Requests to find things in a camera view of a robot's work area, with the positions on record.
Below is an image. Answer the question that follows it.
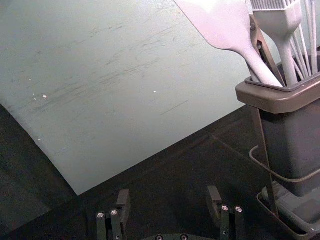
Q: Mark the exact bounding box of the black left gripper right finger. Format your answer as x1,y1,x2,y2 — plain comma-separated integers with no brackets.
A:
206,185,245,240

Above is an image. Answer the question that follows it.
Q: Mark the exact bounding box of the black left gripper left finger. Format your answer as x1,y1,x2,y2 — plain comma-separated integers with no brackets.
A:
96,189,132,240

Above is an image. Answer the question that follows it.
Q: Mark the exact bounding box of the black rack with steel bars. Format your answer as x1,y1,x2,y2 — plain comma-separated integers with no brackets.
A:
249,106,320,239

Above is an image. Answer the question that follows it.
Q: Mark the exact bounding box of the black table cloth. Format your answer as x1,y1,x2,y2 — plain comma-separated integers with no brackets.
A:
0,102,320,240

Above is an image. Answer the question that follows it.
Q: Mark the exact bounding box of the grey utensil holder brown rim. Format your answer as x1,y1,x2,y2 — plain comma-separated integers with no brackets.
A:
235,72,320,198

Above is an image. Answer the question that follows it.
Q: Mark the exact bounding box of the white silicone spatula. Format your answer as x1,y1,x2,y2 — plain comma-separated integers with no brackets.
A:
174,0,285,88

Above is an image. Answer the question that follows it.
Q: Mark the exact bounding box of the white silicone basting brush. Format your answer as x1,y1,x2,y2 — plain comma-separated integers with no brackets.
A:
250,0,305,86

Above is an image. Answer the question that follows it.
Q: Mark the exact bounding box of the plain pale wall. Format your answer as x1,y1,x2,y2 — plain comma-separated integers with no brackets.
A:
0,0,320,196

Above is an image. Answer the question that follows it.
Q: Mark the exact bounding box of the white wire whisk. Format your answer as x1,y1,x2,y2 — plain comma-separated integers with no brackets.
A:
289,0,320,80

